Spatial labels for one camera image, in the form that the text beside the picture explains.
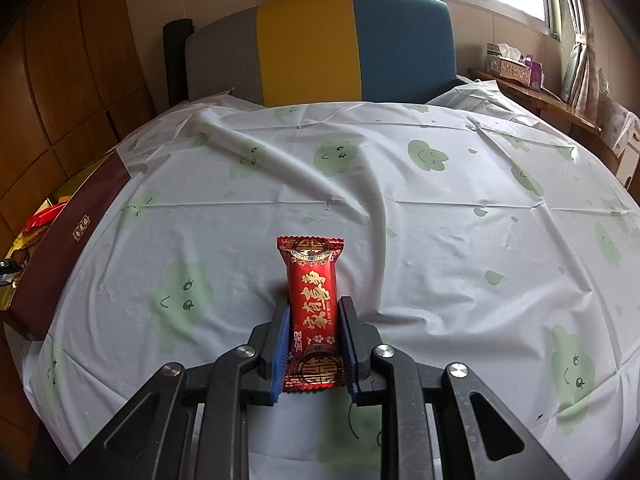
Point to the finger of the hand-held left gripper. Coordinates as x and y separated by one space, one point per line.
10 270

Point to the gold tin box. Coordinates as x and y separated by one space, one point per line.
65 240

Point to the white green-print tablecloth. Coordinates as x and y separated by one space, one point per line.
400 210

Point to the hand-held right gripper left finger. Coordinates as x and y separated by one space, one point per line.
280 355

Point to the wooden wardrobe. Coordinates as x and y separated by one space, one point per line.
65 60

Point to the red white snack packet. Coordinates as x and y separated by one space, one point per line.
45 217

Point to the hanging patterned curtain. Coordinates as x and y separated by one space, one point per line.
582 50

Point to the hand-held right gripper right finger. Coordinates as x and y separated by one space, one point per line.
350 355

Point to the tissue box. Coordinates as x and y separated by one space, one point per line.
507 65

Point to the white patterned bag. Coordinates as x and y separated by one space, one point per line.
620 130

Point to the red gold-print snack packet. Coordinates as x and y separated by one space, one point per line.
310 285

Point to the purple box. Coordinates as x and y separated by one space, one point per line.
536 72

